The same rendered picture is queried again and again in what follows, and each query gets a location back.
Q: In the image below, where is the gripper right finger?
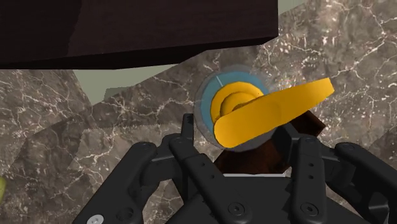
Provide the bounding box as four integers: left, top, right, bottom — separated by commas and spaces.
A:
272, 123, 397, 224

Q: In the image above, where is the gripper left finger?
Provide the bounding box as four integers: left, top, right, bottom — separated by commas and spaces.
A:
73, 113, 254, 224

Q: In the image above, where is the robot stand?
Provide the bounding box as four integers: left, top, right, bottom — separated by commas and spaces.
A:
0, 0, 279, 70

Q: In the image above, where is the yellow-green object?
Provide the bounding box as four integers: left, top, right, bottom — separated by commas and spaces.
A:
0, 176, 7, 204

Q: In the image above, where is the yellow blue pizza cutter brown handle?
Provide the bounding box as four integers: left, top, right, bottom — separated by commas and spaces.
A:
193, 64, 335, 175

